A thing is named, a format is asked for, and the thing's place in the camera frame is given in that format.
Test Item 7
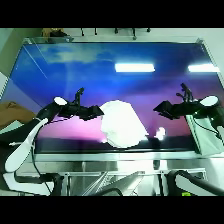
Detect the black cable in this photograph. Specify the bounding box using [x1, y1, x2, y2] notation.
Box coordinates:
[30, 146, 54, 196]
[194, 117, 222, 138]

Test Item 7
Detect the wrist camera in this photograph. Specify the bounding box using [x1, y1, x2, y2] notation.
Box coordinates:
[175, 82, 195, 103]
[73, 87, 86, 105]

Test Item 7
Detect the white garment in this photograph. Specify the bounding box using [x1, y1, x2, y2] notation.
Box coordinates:
[99, 99, 150, 149]

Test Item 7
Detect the brown garment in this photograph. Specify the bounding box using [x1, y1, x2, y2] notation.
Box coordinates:
[0, 101, 37, 130]

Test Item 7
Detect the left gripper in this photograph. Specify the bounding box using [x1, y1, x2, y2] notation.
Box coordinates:
[78, 105, 105, 122]

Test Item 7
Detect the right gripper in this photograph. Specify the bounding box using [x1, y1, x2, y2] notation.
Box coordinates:
[152, 100, 184, 121]

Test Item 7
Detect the silver frame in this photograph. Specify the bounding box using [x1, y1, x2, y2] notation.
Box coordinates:
[0, 35, 224, 197]

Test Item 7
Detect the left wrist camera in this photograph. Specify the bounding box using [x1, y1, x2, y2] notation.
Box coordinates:
[73, 87, 86, 105]

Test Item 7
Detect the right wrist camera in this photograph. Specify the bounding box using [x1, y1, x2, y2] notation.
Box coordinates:
[175, 82, 195, 103]

